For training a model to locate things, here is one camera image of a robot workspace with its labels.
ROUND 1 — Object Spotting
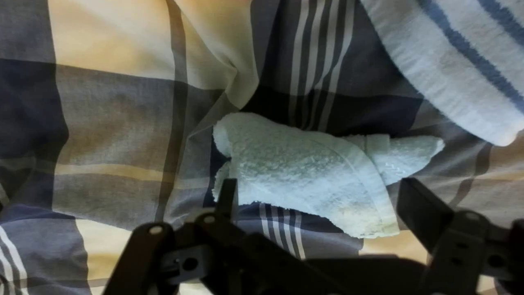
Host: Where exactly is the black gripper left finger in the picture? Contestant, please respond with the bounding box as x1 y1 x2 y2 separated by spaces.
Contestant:
102 177 259 295

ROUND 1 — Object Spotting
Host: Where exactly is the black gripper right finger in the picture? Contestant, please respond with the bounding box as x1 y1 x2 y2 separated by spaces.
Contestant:
395 176 524 295

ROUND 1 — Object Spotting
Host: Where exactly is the small light blue towel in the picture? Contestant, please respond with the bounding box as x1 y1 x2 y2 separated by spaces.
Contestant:
210 112 447 241

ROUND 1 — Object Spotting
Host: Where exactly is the large white terry towel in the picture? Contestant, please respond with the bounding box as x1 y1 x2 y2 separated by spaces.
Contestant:
359 0 524 148

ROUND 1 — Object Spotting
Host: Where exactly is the blue and yellow plaid comforter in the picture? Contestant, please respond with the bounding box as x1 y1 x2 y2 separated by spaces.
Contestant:
0 0 524 295

